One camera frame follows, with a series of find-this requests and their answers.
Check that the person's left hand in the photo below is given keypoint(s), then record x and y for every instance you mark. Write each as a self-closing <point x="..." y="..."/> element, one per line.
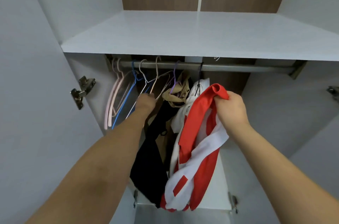
<point x="145" y="104"/>

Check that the person's right hand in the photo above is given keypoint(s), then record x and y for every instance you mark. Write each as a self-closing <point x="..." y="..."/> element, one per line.
<point x="233" y="111"/>

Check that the red and white jacket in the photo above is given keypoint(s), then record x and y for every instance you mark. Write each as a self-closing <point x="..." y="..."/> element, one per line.
<point x="198" y="126"/>

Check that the white jacket with red stripes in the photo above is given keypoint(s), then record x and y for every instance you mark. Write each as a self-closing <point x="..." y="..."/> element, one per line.
<point x="197" y="93"/>

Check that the khaki and black jacket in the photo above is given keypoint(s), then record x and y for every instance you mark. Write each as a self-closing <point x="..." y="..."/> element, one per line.
<point x="151" y="163"/>

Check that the person's left forearm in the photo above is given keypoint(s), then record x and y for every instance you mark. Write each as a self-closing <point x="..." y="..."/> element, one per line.
<point x="90" y="179"/>

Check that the white wardrobe shelf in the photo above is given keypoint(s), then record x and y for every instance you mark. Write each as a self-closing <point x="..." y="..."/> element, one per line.
<point x="201" y="33"/>

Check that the metal hanging rod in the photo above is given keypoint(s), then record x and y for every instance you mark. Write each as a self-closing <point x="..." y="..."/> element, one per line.
<point x="238" y="67"/>

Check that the brass rod bracket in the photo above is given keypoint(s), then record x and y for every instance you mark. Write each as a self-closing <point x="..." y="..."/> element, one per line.
<point x="297" y="68"/>
<point x="108" y="63"/>

